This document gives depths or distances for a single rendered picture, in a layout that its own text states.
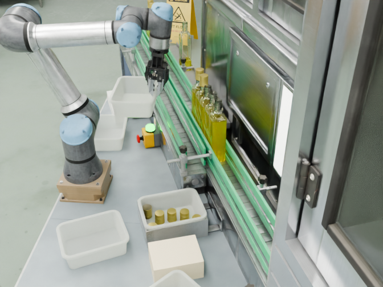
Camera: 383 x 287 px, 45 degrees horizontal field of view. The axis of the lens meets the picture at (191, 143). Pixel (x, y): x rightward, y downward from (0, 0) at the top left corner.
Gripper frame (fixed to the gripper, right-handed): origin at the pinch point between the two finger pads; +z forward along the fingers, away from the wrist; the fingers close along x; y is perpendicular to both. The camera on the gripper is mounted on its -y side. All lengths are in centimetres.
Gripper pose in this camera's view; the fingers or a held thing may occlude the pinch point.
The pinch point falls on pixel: (155, 93)
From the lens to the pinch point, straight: 179.2
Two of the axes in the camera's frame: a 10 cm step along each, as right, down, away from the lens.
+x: 9.9, 1.3, 0.4
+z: -1.3, 8.2, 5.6
